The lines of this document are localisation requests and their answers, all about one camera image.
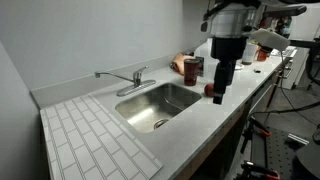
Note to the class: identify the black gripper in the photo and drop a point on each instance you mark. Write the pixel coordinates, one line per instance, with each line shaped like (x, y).
(228, 48)

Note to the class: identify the white tile pattern mat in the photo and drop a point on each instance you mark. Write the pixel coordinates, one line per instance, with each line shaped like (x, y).
(90, 143)

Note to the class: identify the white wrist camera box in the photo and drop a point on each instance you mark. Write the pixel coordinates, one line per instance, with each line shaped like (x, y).
(269, 39)

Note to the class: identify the black perforated breadboard table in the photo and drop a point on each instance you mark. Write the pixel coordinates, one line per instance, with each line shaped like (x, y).
(276, 156)

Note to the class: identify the red apple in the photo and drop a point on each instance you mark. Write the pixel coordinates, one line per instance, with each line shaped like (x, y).
(208, 90)

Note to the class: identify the red mug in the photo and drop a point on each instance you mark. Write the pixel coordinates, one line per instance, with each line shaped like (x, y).
(262, 54)

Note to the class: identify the white cup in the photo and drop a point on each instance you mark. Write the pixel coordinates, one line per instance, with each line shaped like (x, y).
(248, 53)

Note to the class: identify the black horizontal pole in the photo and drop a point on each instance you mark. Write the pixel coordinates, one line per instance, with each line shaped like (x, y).
(305, 43)

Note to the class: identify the dark red tumbler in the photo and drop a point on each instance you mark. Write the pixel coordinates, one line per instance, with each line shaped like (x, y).
(191, 73)

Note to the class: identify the silver metal bar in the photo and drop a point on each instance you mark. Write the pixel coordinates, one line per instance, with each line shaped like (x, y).
(297, 139)

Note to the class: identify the stainless steel sink basin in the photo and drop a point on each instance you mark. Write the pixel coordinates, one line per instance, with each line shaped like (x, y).
(156, 106)

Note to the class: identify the orange black clamp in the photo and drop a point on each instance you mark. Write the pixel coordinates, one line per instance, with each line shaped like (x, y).
(260, 171)
(261, 131)

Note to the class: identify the row of books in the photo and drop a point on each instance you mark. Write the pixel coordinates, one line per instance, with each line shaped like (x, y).
(283, 26)

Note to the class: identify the orange cloth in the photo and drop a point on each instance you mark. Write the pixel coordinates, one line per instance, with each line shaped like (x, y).
(180, 63)

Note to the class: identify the small black object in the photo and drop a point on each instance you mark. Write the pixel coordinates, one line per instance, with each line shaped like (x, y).
(257, 71)

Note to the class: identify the chrome sink faucet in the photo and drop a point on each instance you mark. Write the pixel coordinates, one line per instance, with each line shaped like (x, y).
(136, 77)

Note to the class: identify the white cabinet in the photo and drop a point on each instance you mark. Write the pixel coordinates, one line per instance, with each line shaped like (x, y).
(298, 66)

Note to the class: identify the black stereo camera bar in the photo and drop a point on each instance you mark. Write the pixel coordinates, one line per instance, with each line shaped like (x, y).
(283, 10)

